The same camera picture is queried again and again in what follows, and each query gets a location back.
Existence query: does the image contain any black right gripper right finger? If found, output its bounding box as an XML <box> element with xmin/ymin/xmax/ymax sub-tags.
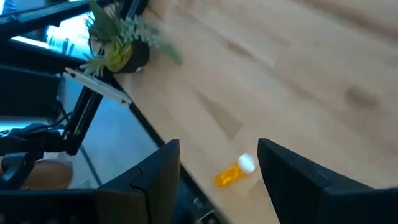
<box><xmin>257</xmin><ymin>139</ymin><xmax>398</xmax><ymax>224</ymax></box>

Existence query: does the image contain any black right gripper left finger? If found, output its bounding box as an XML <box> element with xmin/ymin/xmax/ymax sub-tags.
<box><xmin>0</xmin><ymin>139</ymin><xmax>181</xmax><ymax>224</ymax></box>

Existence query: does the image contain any orange medicine bottle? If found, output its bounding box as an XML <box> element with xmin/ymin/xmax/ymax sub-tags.
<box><xmin>213</xmin><ymin>154</ymin><xmax>256</xmax><ymax>189</ymax></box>

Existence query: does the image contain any brown rounded object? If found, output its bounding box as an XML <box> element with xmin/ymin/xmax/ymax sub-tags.
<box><xmin>21</xmin><ymin>158</ymin><xmax>75</xmax><ymax>190</ymax></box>

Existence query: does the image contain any potted succulent plant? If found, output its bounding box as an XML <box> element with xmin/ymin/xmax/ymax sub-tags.
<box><xmin>79</xmin><ymin>0</ymin><xmax>184</xmax><ymax>77</ymax></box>

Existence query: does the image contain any black table edge rail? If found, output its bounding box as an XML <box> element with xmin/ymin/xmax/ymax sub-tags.
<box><xmin>127</xmin><ymin>101</ymin><xmax>228</xmax><ymax>224</ymax></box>

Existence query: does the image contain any black frame rail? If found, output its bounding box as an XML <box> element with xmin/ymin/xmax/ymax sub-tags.
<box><xmin>62</xmin><ymin>86</ymin><xmax>105</xmax><ymax>156</ymax></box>

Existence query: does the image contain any silver rail bracket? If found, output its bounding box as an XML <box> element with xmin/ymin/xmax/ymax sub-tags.
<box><xmin>63</xmin><ymin>67</ymin><xmax>133</xmax><ymax>106</ymax></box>

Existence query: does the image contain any black clamp mount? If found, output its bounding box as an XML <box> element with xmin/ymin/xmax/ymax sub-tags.
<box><xmin>0</xmin><ymin>123</ymin><xmax>68</xmax><ymax>190</ymax></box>

